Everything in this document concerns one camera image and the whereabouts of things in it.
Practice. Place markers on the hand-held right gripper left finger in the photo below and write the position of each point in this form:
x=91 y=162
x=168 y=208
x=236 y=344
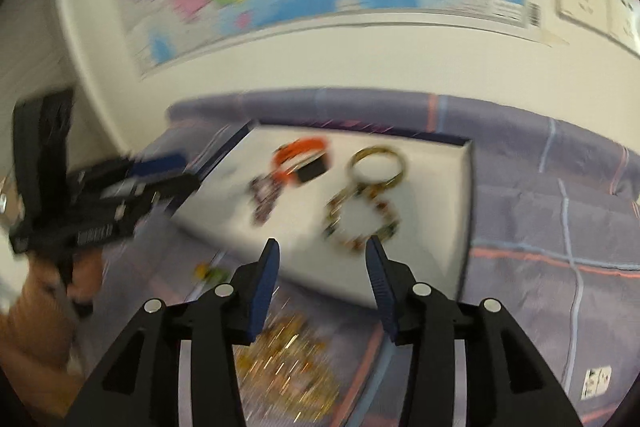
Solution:
x=267 y=277

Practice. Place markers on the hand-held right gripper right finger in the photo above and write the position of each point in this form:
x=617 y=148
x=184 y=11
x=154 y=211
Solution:
x=377 y=272

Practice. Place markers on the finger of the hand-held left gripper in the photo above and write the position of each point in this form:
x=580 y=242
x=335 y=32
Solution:
x=160 y=189
x=155 y=163

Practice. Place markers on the white cardboard tray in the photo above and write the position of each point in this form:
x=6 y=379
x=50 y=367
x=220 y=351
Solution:
x=430 y=217

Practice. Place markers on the person's left forearm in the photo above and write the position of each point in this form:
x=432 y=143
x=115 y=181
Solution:
x=35 y=347

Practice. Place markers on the person's left hand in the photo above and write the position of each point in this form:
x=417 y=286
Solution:
x=87 y=272

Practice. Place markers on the amber bangle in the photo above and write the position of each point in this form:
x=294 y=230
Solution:
x=380 y=151

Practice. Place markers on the orange smart watch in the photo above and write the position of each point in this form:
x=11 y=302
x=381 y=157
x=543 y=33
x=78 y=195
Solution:
x=295 y=147

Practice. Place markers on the purple plaid blanket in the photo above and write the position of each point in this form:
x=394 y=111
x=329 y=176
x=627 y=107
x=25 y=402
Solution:
x=525 y=207

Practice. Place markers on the white fabric label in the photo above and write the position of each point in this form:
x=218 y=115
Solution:
x=597 y=382

